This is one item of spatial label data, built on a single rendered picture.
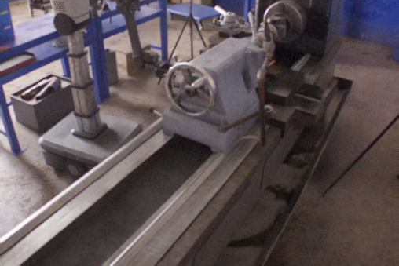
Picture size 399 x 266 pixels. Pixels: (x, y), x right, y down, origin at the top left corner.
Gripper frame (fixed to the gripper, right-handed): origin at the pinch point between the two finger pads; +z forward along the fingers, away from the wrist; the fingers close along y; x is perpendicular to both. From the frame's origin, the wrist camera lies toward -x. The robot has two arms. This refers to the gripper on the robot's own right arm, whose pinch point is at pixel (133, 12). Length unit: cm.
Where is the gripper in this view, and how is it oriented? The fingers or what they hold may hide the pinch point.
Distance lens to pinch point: 180.1
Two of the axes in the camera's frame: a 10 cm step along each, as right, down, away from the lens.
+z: 4.7, 8.5, 2.6
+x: -8.0, 2.8, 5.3
